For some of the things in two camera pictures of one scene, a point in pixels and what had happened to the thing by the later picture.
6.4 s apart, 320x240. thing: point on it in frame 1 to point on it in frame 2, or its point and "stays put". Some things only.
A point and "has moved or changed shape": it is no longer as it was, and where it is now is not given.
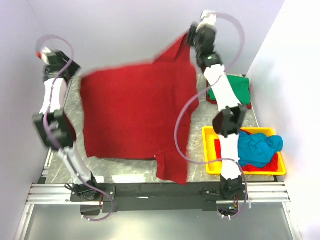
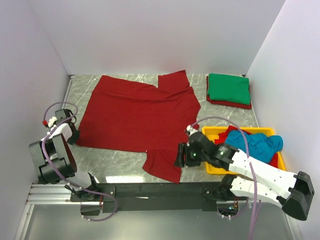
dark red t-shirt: [131, 110] has moved or changed shape
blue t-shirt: [257, 149] stays put
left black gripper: [75, 68] to [73, 140]
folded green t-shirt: [241, 86] stays put
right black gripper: [191, 34] to [183, 149]
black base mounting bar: [157, 197] stays put
